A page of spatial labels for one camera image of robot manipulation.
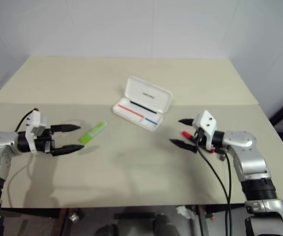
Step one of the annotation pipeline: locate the black pen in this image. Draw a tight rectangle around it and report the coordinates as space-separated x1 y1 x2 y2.
129 99 157 115

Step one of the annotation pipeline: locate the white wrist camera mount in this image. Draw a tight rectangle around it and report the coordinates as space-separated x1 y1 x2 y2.
24 110 48 155
192 110 218 151

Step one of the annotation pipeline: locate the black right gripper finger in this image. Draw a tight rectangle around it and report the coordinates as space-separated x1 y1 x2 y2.
178 118 195 127
169 138 197 154

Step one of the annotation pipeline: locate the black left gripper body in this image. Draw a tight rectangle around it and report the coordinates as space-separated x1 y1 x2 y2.
34 127 56 157

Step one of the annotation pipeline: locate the thin white cable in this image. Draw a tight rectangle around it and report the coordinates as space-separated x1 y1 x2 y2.
7 119 82 207

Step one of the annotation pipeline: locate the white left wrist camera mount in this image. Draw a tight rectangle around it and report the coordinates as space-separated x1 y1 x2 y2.
24 110 48 155

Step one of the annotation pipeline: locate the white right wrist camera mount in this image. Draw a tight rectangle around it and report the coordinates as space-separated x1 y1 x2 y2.
192 110 218 151

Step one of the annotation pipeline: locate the silver metal knob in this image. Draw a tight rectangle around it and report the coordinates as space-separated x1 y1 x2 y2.
68 212 81 223

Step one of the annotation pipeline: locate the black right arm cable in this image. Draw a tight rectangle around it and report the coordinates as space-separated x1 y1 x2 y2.
195 129 231 236
222 150 232 206

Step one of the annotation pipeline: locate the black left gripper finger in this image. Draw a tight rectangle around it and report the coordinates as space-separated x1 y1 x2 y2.
50 145 86 157
50 124 81 134

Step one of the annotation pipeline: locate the thin red pen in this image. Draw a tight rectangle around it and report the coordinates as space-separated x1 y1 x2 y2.
118 105 145 117

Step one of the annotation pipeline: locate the white hard pencil case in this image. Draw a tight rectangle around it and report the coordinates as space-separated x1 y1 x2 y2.
111 75 173 132

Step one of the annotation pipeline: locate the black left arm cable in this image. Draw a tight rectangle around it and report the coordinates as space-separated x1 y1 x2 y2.
15 108 39 133

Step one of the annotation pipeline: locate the green highlighter marker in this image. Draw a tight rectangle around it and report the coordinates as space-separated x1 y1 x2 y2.
79 121 108 145

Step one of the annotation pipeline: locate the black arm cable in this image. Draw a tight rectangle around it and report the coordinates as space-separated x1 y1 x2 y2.
15 108 39 133
222 150 232 206
195 129 231 236

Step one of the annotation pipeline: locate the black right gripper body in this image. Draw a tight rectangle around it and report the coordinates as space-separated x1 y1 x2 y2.
191 127 207 153

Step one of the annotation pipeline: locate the white crumpled paper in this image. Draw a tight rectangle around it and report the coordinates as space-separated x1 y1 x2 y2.
176 206 194 219

